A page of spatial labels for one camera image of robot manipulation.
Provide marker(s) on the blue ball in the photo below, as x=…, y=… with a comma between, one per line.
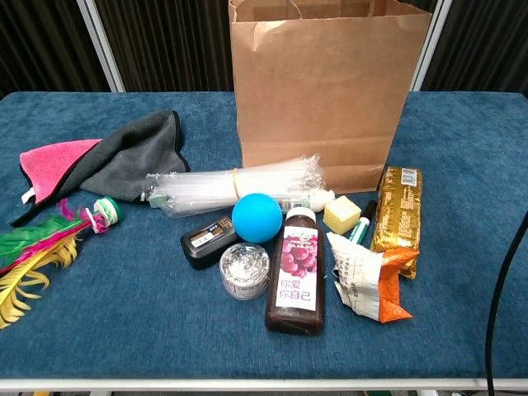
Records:
x=256, y=218

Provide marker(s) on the orange white snack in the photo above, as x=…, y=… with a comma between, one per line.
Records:
x=367, y=280

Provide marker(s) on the gold snack packet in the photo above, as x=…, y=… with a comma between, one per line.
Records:
x=400, y=206

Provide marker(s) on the brown paper bag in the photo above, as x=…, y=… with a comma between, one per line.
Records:
x=321, y=103

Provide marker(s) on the clear straw bundle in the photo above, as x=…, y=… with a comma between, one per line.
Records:
x=206, y=187

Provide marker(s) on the round silver pin tin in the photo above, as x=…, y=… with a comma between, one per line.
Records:
x=244, y=270

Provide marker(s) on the black ink bottle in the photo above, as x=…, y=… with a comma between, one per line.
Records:
x=204, y=243

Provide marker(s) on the yellow sponge cube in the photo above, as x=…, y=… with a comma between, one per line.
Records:
x=341, y=214

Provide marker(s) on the grape juice bottle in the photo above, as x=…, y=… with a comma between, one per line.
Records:
x=296, y=280

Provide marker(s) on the green marker pen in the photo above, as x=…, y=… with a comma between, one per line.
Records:
x=363, y=224

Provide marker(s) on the grey pink cloth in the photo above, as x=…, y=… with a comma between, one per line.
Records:
x=132, y=161

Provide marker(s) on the black pleated partition panel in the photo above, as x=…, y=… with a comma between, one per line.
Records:
x=41, y=45
x=173, y=45
x=482, y=45

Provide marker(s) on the blue table mat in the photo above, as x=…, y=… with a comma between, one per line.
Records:
x=144, y=330

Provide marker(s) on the colourful feather shuttlecock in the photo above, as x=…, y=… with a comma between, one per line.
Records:
x=37, y=247

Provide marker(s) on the white partition frame post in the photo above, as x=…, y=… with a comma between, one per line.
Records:
x=103, y=49
x=431, y=49

